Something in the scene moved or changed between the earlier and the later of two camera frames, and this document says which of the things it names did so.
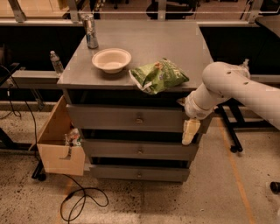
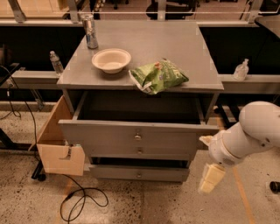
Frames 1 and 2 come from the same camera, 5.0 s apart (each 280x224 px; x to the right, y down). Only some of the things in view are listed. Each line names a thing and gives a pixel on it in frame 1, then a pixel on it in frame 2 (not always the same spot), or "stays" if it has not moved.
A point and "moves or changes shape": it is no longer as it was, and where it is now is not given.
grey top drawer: x=136 y=118 moves or changes shape
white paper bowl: x=111 y=60 stays
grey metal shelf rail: x=36 y=79 stays
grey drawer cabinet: x=125 y=83 stays
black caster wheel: x=275 y=187 stays
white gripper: x=192 y=108 → x=219 y=150
